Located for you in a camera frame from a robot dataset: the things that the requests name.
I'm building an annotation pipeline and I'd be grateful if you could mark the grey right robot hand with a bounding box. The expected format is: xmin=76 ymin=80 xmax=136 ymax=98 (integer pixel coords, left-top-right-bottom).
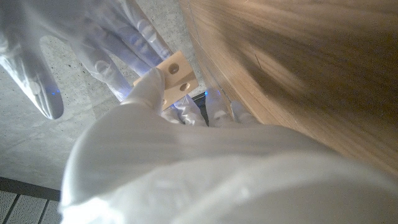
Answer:
xmin=0 ymin=0 xmax=174 ymax=120

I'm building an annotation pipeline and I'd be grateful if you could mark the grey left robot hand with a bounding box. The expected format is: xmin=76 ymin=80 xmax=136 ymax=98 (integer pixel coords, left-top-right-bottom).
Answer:
xmin=60 ymin=67 xmax=398 ymax=224

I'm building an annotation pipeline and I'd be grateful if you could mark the small wooden block with holes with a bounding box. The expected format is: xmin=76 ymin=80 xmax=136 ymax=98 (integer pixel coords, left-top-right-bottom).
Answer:
xmin=133 ymin=50 xmax=199 ymax=110

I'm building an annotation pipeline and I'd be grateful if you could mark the grey perforated panel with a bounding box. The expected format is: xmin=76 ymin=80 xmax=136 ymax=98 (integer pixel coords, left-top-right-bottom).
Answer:
xmin=0 ymin=177 xmax=62 ymax=224

